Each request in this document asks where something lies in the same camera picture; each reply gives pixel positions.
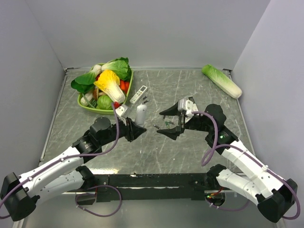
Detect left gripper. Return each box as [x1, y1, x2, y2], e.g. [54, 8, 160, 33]
[99, 115, 146, 146]

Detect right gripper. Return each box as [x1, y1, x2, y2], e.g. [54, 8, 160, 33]
[156, 100, 213, 140]

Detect white remote with coloured buttons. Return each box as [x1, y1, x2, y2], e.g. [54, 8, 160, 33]
[135, 104, 147, 127]

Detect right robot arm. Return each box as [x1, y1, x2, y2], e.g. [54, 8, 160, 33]
[157, 98, 301, 223]

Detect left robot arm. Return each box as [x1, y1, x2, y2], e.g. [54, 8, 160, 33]
[0, 117, 147, 221]

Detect white air conditioner remote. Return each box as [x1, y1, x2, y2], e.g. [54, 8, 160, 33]
[130, 86, 148, 104]

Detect green plastic basket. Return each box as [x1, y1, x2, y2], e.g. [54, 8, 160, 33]
[77, 63, 133, 115]

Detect red tomato toys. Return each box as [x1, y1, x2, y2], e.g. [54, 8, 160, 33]
[120, 80, 130, 94]

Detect yellow napa cabbage toy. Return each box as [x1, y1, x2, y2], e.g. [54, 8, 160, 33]
[94, 70, 125, 104]

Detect white mushroom toy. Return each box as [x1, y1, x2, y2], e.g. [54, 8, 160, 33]
[80, 92, 93, 106]

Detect long napa cabbage toy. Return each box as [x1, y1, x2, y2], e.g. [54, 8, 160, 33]
[201, 65, 242, 99]

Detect green lettuce toy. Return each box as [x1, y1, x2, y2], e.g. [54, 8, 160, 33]
[102, 57, 132, 81]

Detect bok choy toy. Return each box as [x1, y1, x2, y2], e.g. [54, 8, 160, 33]
[71, 65, 102, 94]

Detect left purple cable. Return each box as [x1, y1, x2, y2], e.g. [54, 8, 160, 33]
[0, 102, 123, 219]

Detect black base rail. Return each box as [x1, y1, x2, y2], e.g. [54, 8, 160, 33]
[69, 172, 221, 202]

